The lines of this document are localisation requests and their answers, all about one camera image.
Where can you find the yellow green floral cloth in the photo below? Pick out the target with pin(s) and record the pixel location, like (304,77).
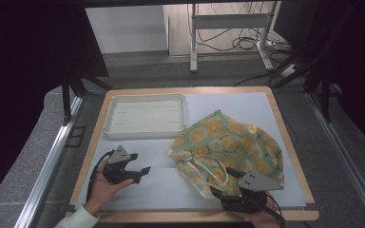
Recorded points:
(228,144)

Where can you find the person's right hand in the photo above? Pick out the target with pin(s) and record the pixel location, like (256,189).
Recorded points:
(263,218)

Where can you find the wooden table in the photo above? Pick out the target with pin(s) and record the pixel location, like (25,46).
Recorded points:
(92,139)

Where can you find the aluminium rail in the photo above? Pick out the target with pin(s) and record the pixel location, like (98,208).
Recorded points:
(345,158)
(49,164)

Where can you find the white power strip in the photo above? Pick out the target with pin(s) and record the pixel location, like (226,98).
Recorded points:
(288,70)

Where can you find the white table mat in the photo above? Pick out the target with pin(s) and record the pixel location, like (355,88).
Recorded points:
(164,186)

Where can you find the white metal desk frame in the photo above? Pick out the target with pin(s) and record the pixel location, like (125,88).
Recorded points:
(231,20)

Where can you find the person's left hand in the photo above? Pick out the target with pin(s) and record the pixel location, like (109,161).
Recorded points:
(103,191)

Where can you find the white plastic tray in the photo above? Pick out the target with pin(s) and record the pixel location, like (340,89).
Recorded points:
(145,117)

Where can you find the black metal stand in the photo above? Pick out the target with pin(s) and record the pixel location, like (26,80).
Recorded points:
(66,95)
(324,79)

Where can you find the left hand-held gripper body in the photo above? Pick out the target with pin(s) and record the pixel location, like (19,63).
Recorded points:
(117,172)

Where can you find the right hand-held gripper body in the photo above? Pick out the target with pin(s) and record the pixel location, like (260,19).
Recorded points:
(253,185)

